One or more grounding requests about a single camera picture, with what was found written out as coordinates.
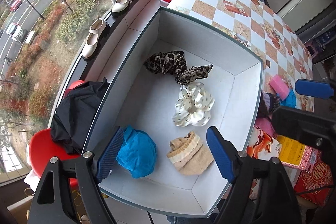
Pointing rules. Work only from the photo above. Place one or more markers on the dark leopard print scrunchie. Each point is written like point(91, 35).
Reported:
point(162, 62)

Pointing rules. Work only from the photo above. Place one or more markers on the blue cloth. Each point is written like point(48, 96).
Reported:
point(137, 153)
point(288, 100)

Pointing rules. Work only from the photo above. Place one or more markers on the red ornament gift bag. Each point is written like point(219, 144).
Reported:
point(317, 182)

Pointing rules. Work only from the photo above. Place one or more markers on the black jacket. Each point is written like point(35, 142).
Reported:
point(76, 113)

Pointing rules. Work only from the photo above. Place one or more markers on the white cloth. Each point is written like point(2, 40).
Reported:
point(31, 180)

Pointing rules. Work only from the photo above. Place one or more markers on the white cardboard box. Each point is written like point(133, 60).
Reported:
point(147, 108)

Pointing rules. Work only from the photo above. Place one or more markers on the checkered printed tablecloth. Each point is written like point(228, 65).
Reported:
point(262, 37)

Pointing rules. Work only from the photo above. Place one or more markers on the pink sponge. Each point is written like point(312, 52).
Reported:
point(278, 85)
point(263, 125)

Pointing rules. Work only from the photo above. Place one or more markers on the person's jeans leg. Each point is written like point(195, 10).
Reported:
point(183, 220)

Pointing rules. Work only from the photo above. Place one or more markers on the purple knitted hat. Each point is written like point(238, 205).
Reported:
point(271, 103)

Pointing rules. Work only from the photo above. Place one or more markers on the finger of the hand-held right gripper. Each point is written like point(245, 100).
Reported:
point(312, 88)
point(302, 124)

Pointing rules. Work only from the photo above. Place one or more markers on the red plastic chair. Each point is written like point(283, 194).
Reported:
point(44, 153)

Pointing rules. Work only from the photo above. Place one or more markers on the pink plastic stool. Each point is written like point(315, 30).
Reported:
point(312, 49)

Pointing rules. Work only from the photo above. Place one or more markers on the beige socks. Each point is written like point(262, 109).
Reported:
point(189, 158)

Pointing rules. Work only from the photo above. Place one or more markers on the floral tissue pack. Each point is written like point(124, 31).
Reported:
point(262, 145)

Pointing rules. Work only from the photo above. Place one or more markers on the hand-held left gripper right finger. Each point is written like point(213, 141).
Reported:
point(219, 153)

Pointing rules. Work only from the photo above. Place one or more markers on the red patterned carton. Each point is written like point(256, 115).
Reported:
point(291, 150)

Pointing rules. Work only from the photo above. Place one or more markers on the leopard print bow scrunchie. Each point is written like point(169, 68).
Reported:
point(193, 73)

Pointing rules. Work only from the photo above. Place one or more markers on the white dotted satin scrunchie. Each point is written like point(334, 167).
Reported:
point(202, 98)

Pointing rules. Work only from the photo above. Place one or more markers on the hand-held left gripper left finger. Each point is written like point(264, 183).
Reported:
point(110, 153)

